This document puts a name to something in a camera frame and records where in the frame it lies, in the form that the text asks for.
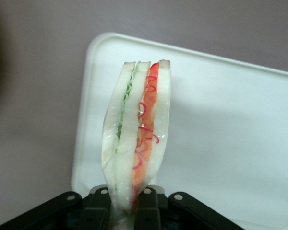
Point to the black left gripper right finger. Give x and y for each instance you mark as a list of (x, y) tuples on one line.
[(148, 210)]

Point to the cream plastic tray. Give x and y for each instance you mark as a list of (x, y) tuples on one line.
[(218, 119)]

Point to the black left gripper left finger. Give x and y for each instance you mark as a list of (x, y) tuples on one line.
[(96, 210)]

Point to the triangle sandwich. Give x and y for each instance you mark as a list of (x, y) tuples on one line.
[(129, 134)]

